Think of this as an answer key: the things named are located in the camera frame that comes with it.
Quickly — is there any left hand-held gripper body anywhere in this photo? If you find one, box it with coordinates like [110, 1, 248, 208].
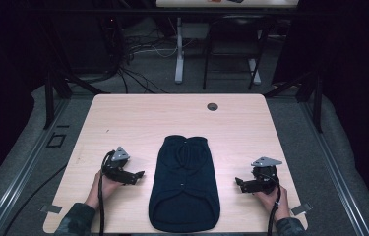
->
[101, 146, 138, 185]

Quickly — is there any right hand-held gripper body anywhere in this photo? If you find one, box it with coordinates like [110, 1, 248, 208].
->
[241, 156, 283, 195]

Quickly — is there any dark navy knitted vest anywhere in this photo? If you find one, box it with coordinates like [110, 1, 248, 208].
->
[148, 134, 221, 234]

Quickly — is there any person's left hand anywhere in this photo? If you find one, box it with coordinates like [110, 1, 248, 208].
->
[85, 170, 124, 210]

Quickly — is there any person's right hand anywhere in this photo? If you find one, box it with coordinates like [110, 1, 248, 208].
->
[253, 184, 291, 224]

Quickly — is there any black metal stand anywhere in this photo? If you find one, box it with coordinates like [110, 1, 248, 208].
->
[41, 63, 111, 130]
[263, 69, 325, 134]

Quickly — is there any white desk with white legs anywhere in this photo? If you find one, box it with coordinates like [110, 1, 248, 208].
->
[154, 0, 300, 85]

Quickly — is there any black chair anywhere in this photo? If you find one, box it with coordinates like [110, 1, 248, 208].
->
[202, 14, 273, 91]

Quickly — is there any right hand-held gripper cable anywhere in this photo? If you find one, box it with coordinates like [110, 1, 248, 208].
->
[266, 175, 282, 236]

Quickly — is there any hand-held gripper cable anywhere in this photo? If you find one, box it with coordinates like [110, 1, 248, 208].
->
[97, 149, 116, 236]
[266, 175, 282, 236]

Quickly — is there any left hand-held gripper cable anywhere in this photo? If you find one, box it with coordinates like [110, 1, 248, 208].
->
[97, 149, 116, 236]

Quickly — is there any grey metal table bracket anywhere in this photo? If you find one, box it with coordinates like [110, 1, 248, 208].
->
[38, 203, 64, 215]
[290, 202, 314, 217]

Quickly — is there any aluminium floor rail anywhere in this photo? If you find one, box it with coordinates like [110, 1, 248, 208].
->
[0, 97, 72, 236]
[299, 97, 369, 236]

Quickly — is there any black floor cable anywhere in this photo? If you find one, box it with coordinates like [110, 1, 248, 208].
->
[2, 162, 69, 236]

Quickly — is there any bundle of floor cables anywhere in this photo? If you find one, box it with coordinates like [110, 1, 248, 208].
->
[99, 16, 181, 95]

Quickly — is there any black horizontal frame bar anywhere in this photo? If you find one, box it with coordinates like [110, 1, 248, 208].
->
[24, 7, 340, 18]

